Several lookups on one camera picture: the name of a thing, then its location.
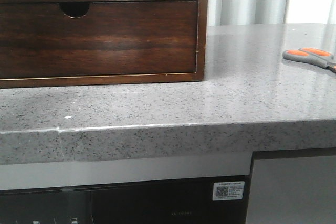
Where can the grey cabinet door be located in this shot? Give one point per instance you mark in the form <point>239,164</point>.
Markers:
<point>292,190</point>

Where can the white QR code sticker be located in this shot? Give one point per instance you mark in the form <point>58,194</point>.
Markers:
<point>228,190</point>

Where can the black built-in appliance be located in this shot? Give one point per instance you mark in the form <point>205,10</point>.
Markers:
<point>159,201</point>

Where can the grey orange scissors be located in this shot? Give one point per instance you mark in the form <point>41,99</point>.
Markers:
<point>317,57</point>

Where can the dark wooden drawer cabinet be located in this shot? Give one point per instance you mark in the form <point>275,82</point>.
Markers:
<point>78,9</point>

